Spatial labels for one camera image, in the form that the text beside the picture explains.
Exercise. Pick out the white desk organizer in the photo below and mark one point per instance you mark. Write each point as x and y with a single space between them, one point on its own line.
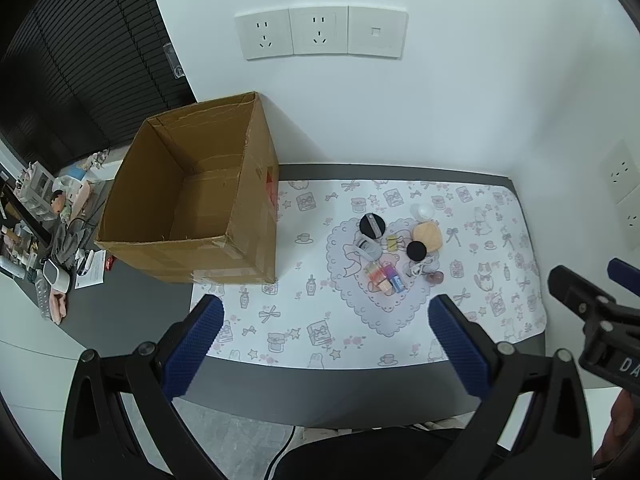
36 187

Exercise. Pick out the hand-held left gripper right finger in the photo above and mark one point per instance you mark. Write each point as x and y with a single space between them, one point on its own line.
457 346

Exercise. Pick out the brown cardboard box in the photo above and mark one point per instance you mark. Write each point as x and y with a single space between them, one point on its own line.
210 200

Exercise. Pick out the small brown-pink trinket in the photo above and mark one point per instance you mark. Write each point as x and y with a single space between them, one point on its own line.
435 277

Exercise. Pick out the black window blinds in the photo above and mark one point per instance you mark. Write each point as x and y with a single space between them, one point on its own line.
75 60

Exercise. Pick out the grey cloth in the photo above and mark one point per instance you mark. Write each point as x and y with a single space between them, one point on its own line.
67 242

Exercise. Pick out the white desktop gadget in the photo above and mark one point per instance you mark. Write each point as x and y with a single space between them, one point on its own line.
57 276

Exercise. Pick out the small doll figure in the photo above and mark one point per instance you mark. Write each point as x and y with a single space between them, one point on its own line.
60 204

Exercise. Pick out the clear plastic bottle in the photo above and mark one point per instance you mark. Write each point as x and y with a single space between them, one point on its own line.
41 294

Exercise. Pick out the person's right hand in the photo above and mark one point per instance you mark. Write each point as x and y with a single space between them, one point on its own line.
625 420

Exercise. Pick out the white network wall plate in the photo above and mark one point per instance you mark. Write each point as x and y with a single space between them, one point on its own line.
376 31

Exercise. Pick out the white paper sheet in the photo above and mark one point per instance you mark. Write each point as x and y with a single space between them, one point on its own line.
92 269

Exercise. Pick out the orange makeup sponge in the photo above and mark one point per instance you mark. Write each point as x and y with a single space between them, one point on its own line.
428 237

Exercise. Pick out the black round powder puff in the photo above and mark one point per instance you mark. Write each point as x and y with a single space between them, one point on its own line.
416 250

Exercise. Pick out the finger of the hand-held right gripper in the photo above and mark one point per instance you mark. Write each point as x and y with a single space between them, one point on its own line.
625 271
575 287

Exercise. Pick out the clear plastic wall clip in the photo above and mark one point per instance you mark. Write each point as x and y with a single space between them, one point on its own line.
174 61

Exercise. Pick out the black round compact case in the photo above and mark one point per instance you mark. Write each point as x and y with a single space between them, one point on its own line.
372 226

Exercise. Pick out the yellow binder clip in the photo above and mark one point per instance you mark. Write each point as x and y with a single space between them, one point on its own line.
392 243

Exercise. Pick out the white wall socket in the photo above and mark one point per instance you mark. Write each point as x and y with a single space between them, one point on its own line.
319 30
264 35
631 220
622 167

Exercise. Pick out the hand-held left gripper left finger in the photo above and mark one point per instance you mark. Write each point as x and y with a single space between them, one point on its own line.
194 346

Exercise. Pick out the pink blue tube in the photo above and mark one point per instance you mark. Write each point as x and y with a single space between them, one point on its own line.
395 280

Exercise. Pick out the white pink printed mat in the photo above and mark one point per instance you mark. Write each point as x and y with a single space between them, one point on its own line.
300 310

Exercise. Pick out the small white cup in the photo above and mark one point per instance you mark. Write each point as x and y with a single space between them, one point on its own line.
423 211

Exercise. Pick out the orange colourful eraser pack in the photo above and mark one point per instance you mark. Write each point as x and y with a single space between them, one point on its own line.
375 272

